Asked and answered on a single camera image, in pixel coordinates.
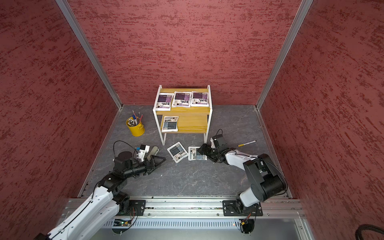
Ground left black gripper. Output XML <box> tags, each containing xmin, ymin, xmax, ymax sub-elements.
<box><xmin>124</xmin><ymin>155</ymin><xmax>166</xmax><ymax>178</ymax></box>

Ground purple coffee bag bottom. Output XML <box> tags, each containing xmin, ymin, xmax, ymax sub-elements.
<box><xmin>191</xmin><ymin>92</ymin><xmax>210</xmax><ymax>107</ymax></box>

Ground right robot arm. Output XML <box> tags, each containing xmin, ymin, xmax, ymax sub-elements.
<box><xmin>197</xmin><ymin>144</ymin><xmax>288</xmax><ymax>214</ymax></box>

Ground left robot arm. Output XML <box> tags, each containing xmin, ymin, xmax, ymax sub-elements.
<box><xmin>35</xmin><ymin>151</ymin><xmax>166</xmax><ymax>240</ymax></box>

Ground beige eraser block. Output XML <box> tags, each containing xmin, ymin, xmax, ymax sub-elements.
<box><xmin>147</xmin><ymin>146</ymin><xmax>159</xmax><ymax>160</ymax></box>

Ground yellow pen bucket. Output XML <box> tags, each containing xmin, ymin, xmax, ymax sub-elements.
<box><xmin>126</xmin><ymin>117</ymin><xmax>145</xmax><ymax>137</ymax></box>

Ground pens in bucket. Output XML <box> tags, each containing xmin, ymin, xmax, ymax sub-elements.
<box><xmin>126</xmin><ymin>111</ymin><xmax>143</xmax><ymax>127</ymax></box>

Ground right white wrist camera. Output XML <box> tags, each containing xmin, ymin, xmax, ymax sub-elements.
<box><xmin>211</xmin><ymin>134</ymin><xmax>228</xmax><ymax>151</ymax></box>

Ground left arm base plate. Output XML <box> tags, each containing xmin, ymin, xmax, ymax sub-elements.
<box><xmin>127</xmin><ymin>200</ymin><xmax>147</xmax><ymax>217</ymax></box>

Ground white frame wooden shelf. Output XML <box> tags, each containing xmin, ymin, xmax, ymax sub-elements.
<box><xmin>153</xmin><ymin>85</ymin><xmax>213</xmax><ymax>146</ymax></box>

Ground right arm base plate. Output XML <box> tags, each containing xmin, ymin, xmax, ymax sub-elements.
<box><xmin>222</xmin><ymin>200</ymin><xmax>263</xmax><ymax>217</ymax></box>

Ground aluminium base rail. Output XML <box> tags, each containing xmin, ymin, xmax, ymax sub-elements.
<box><xmin>59</xmin><ymin>196</ymin><xmax>307</xmax><ymax>218</ymax></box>

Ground black cable coil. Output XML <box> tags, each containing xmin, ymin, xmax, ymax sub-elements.
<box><xmin>355</xmin><ymin>223</ymin><xmax>384</xmax><ymax>240</ymax></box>

